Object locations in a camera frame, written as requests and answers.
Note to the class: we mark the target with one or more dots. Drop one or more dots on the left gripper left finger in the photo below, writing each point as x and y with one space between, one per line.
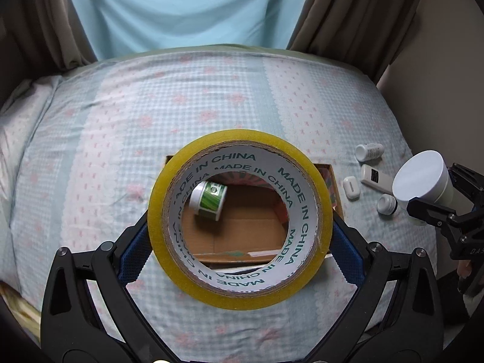
71 328

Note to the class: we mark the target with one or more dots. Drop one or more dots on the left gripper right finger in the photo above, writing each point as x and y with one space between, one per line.
394 314

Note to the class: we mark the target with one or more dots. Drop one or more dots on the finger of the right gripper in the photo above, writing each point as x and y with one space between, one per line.
468 182
444 219

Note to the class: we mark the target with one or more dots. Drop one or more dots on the pale green white-lid jar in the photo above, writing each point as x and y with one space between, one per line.
425 176

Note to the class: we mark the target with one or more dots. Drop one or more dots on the yellow tape roll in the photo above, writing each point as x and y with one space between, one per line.
246 287

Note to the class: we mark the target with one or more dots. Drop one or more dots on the green striped white jar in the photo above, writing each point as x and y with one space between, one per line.
207 199

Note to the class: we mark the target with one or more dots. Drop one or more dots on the person's right hand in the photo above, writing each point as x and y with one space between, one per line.
464 270

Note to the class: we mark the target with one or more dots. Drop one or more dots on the flat white rectangular device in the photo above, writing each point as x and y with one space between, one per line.
375 179

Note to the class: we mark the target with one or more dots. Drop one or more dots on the small white earbuds case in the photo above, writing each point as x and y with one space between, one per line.
351 188

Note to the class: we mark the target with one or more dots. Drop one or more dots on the small white pill bottle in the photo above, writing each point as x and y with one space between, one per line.
369 151

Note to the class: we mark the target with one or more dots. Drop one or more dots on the open cardboard box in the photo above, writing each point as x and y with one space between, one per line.
272 210

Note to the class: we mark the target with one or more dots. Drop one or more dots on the right brown curtain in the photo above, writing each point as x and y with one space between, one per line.
365 34

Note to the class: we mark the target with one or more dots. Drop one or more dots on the brown curtain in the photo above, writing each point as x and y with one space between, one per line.
365 34
48 35

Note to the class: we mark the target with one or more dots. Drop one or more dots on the floral checked bed sheet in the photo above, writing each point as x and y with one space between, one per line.
89 167

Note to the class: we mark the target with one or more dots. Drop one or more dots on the floral pillow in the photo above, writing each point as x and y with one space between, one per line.
19 117

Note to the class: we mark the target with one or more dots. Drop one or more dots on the left brown curtain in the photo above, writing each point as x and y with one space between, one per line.
48 35

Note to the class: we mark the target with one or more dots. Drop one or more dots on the light blue hanging cloth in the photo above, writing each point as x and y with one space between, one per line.
116 28

